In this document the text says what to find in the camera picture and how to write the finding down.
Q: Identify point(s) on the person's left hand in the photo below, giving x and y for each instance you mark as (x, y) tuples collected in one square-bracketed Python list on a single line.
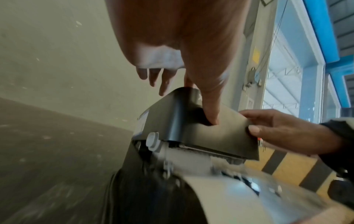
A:
[(177, 28)]

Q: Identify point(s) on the yellow black striped barrier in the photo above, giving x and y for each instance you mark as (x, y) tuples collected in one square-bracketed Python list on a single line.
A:
[(293, 168)]

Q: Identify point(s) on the black label printer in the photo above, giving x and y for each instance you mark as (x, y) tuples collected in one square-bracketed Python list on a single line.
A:
[(177, 122)]

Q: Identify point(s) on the white label paper roll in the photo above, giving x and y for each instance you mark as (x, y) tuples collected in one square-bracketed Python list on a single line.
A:
[(249, 201)]

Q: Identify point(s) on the blue door frame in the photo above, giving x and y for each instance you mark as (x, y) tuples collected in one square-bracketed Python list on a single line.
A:
[(323, 32)]

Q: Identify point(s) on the person's right forearm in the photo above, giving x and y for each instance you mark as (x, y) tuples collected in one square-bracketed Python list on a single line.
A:
[(341, 142)]

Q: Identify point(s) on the person's right hand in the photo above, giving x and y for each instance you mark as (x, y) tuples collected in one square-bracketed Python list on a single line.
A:
[(293, 131)]

